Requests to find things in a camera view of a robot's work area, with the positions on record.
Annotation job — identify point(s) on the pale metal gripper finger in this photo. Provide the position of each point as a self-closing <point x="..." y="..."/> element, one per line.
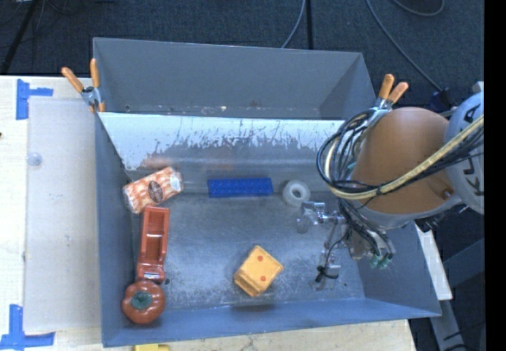
<point x="331" y="271"/>
<point x="316" y="213"/>

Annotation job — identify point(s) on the white tape roll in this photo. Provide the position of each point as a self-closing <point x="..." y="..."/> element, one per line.
<point x="290" y="195"/>

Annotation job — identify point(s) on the yellow block with red dots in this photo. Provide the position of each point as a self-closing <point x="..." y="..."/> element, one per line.
<point x="257" y="268"/>

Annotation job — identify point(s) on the blue flat toy brick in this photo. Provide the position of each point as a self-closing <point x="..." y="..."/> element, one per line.
<point x="240" y="187"/>

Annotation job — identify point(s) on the grey metal bin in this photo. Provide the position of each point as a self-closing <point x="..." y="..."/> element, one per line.
<point x="237" y="246"/>

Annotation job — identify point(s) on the orange and white snack packet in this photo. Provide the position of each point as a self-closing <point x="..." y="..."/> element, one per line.
<point x="152" y="189"/>

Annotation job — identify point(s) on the red-brown tape dispenser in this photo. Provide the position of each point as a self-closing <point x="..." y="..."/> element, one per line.
<point x="152" y="242"/>

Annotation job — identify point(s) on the orange toy pumpkin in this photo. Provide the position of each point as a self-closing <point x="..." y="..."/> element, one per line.
<point x="152" y="310"/>

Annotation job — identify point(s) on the pale flat board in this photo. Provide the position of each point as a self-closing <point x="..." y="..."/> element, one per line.
<point x="59" y="223"/>

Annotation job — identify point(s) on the small clear dome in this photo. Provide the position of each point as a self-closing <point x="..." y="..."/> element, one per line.
<point x="34" y="159"/>

